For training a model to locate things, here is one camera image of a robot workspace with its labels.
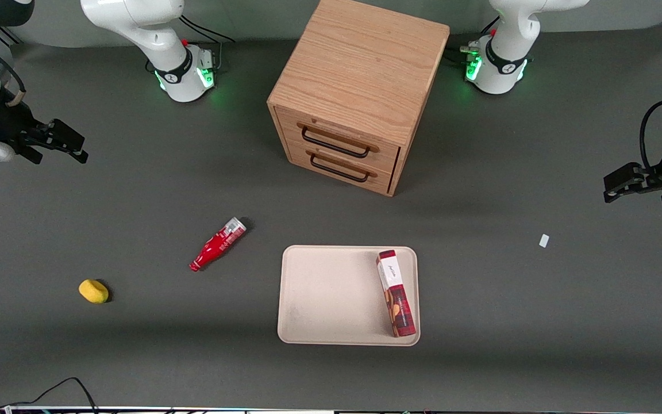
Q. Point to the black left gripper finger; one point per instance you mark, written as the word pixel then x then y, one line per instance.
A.
pixel 624 173
pixel 615 195

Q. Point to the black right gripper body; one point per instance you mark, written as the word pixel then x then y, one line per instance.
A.
pixel 10 125

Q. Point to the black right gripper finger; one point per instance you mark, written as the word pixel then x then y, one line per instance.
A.
pixel 75 153
pixel 66 133

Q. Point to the red ketchup bottle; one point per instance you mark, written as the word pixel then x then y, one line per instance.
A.
pixel 219 246

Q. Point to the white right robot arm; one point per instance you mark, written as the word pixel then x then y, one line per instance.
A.
pixel 153 34

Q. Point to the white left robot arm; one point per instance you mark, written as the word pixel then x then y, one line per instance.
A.
pixel 509 40

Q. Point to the beige rectangular tray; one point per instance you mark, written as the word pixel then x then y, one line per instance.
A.
pixel 331 299

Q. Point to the small white paper scrap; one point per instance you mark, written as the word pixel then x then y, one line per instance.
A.
pixel 544 240

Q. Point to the yellow lemon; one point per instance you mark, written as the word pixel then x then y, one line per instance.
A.
pixel 93 291

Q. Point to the wooden drawer front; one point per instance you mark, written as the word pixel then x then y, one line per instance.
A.
pixel 385 155
pixel 380 179

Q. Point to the red tartan cookie box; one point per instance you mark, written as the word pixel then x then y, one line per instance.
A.
pixel 397 293

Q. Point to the wooden drawer cabinet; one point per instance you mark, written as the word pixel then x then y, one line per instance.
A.
pixel 365 75

